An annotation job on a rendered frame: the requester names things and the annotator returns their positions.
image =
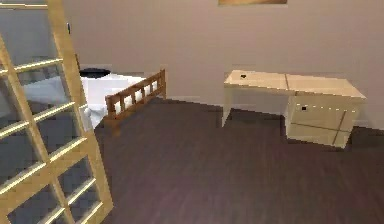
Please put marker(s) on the small black desk item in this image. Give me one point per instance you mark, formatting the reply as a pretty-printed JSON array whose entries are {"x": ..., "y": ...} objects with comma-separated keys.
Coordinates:
[{"x": 243, "y": 76}]

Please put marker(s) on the black round cushion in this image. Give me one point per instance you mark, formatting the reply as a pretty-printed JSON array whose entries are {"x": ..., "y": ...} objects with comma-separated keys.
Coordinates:
[{"x": 95, "y": 72}]

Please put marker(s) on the white bed with wooden frame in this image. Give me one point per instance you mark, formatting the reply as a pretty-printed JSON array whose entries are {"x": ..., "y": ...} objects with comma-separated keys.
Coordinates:
[{"x": 133, "y": 95}]

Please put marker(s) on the light wood glazed door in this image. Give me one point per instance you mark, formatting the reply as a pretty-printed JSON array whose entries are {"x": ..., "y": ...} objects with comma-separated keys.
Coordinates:
[{"x": 89, "y": 156}]

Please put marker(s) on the light wood desk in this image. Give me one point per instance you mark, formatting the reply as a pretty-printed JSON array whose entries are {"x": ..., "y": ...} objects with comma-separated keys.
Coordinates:
[{"x": 316, "y": 113}]

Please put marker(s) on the framed orange wall picture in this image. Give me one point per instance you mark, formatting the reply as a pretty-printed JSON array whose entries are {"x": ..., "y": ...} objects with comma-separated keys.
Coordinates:
[{"x": 252, "y": 1}]

